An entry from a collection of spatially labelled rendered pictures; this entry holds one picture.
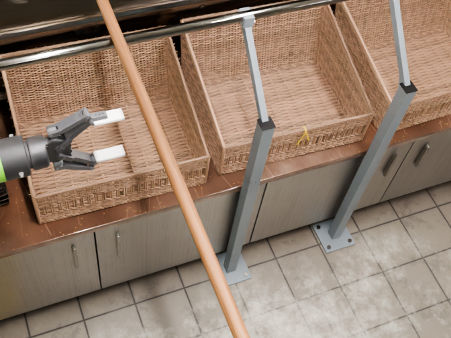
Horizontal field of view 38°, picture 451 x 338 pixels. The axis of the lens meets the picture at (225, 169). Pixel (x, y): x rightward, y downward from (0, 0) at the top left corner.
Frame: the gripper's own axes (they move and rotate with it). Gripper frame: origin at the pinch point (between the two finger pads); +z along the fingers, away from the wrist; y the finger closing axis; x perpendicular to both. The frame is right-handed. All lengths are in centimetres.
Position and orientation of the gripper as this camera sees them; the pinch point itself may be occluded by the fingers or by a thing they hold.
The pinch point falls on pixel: (118, 133)
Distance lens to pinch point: 151.3
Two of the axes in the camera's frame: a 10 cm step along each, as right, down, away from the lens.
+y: -1.1, 5.7, 8.2
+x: 3.6, 7.9, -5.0
